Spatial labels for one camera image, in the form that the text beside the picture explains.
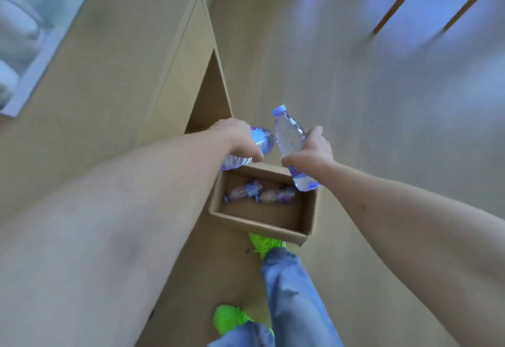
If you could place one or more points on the person's left hand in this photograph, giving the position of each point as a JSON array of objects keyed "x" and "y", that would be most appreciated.
[{"x": 236, "y": 135}]

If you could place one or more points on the person's right hand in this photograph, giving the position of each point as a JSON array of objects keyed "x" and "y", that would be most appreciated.
[{"x": 315, "y": 153}]

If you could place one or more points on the person's right thumb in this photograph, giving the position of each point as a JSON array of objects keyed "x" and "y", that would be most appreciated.
[{"x": 295, "y": 160}]

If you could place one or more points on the person's left thumb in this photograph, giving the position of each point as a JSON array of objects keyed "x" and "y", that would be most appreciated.
[{"x": 252, "y": 155}]

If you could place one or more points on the clear plastic water bottle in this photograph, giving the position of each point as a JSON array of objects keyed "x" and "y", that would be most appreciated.
[
  {"x": 288, "y": 135},
  {"x": 278, "y": 195},
  {"x": 263, "y": 140},
  {"x": 244, "y": 191}
]

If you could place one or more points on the person's right forearm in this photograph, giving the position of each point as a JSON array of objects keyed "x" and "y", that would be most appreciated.
[{"x": 414, "y": 240}]

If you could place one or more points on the person's left forearm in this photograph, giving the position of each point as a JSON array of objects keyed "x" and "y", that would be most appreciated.
[{"x": 130, "y": 208}]

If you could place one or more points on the open cardboard box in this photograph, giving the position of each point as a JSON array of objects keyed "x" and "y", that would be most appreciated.
[{"x": 268, "y": 216}]

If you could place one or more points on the neon green shoe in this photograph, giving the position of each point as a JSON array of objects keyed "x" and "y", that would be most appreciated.
[
  {"x": 263, "y": 245},
  {"x": 228, "y": 318}
]

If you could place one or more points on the blue jeans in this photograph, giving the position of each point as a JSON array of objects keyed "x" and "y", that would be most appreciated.
[{"x": 294, "y": 303}]

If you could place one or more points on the light wooden cabinet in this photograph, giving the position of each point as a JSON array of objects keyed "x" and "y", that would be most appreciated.
[{"x": 118, "y": 43}]

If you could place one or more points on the white storage tray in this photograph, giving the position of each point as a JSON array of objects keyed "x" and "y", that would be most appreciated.
[{"x": 51, "y": 49}]

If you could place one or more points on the white plush toy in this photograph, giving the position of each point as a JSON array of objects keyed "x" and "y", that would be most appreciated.
[{"x": 23, "y": 19}]

